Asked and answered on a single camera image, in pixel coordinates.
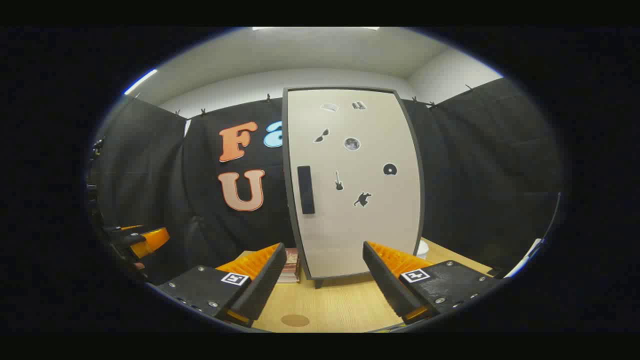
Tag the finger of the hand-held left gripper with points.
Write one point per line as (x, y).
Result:
(125, 230)
(152, 240)

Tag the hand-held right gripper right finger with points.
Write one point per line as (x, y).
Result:
(382, 277)

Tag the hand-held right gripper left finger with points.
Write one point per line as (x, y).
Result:
(267, 280)

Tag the grey cabinet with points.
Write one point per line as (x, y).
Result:
(318, 283)

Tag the white cabinet door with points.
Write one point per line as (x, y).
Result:
(350, 225)

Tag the stack of books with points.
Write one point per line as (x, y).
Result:
(291, 265)

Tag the white round container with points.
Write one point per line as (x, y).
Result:
(423, 249)

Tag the small black object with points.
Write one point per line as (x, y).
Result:
(496, 272)

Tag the black backdrop cloth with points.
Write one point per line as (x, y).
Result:
(475, 175)

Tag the white panel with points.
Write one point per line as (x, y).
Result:
(525, 259)

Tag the ceiling light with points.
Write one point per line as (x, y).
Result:
(140, 81)

